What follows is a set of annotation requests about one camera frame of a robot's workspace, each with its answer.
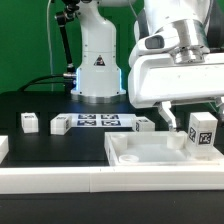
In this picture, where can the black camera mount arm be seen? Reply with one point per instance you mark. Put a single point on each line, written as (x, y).
(62, 18)

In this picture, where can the fiducial marker sheet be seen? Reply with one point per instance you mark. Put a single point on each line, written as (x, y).
(101, 120)

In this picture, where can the white left barrier piece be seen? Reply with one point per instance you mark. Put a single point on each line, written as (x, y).
(4, 147)

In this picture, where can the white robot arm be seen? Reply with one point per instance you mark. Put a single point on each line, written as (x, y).
(178, 57)

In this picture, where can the white front barrier wall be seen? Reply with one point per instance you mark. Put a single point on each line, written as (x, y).
(109, 179)

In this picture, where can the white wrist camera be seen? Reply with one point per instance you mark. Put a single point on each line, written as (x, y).
(161, 42)

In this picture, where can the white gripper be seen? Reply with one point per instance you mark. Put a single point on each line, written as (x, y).
(156, 79)

